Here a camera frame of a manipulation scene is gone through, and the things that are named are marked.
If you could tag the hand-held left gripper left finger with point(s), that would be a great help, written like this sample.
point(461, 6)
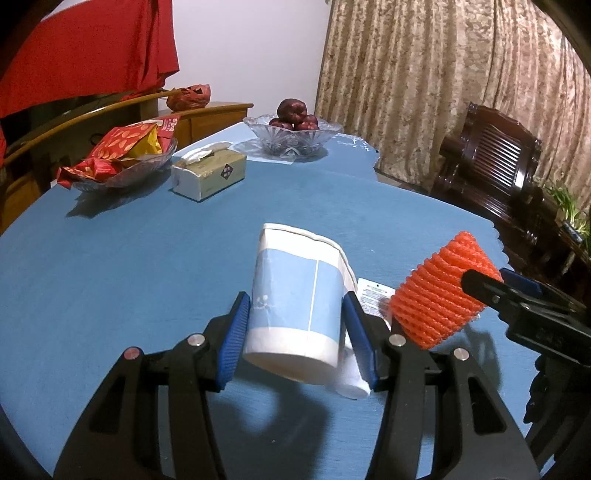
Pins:
point(233, 341)

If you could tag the blue and white paper cup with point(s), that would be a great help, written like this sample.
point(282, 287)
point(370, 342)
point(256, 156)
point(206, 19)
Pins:
point(291, 300)

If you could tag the glass fruit bowl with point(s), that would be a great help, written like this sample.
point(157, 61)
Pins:
point(295, 138)

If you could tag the dark red apple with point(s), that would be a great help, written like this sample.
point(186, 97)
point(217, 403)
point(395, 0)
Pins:
point(280, 123)
point(307, 123)
point(292, 110)

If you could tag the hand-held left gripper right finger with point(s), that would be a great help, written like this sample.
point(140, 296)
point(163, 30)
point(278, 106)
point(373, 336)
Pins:
point(360, 337)

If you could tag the tissue box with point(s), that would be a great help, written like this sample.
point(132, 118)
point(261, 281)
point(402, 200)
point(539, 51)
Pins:
point(207, 173)

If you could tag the red snack packet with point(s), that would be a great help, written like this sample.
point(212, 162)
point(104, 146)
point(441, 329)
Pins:
point(111, 150)

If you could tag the light wooden chair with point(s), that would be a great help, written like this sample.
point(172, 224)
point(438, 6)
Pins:
point(60, 129)

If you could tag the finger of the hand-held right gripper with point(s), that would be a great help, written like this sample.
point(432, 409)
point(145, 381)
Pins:
point(487, 288)
point(521, 282)

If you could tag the small red patterned bag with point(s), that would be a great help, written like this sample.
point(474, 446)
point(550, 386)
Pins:
point(189, 98)

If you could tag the yellow snack packet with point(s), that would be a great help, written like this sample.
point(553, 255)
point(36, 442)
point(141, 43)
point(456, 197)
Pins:
point(143, 145)

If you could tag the red hanging cloth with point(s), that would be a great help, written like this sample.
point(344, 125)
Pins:
point(87, 50)

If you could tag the white printed packet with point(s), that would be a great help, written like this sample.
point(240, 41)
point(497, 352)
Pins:
point(374, 295)

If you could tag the dark wooden side table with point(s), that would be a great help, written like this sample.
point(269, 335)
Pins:
point(531, 240)

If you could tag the light wooden sideboard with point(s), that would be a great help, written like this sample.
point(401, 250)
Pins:
point(212, 117)

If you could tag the beige patterned curtain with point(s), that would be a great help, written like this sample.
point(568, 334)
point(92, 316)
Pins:
point(438, 69)

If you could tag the green potted plant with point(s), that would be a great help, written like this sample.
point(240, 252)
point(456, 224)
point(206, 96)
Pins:
point(568, 207)

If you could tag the black garbage bag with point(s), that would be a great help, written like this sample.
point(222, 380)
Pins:
point(558, 406)

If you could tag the orange foam fruit net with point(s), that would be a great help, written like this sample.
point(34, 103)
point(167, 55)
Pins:
point(429, 300)

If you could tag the dark wooden armchair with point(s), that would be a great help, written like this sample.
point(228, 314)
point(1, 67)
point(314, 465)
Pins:
point(489, 157)

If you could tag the glass snack dish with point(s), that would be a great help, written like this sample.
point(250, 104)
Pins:
point(138, 170)

